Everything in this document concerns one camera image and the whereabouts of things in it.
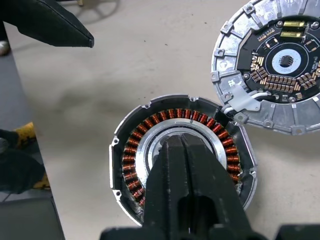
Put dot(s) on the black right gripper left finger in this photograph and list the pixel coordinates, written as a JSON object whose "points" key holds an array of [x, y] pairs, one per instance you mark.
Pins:
{"points": [[165, 180]]}

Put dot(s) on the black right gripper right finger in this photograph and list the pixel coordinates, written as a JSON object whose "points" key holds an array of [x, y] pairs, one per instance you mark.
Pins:
{"points": [[215, 185]]}

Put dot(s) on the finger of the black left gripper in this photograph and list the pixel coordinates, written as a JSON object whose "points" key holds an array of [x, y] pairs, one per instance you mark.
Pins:
{"points": [[50, 22]]}

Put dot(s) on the silver motor housing copper coils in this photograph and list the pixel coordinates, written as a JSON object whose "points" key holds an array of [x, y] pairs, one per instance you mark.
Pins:
{"points": [[130, 150]]}

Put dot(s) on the silver motor lid circuit board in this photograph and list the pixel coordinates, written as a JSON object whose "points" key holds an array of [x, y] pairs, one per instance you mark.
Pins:
{"points": [[275, 120]]}

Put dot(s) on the yellow black patterned object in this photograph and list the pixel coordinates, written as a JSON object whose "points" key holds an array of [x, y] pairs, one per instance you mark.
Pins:
{"points": [[26, 131]]}

